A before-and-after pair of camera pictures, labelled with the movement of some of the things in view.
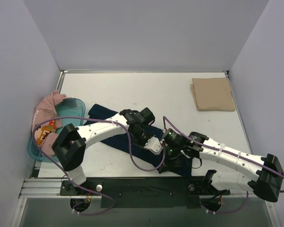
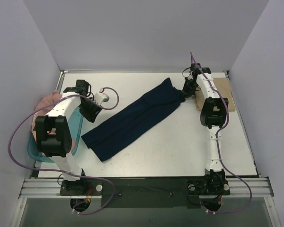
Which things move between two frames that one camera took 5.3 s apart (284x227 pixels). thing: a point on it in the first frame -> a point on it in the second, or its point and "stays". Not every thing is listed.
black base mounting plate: x=149 y=193 stays
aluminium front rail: x=49 y=188 stays
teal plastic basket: x=71 y=111 stays
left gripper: x=140 y=137 -> x=90 y=112
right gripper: x=171 y=161 -> x=188 y=87
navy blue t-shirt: x=152 y=148 -> x=134 y=122
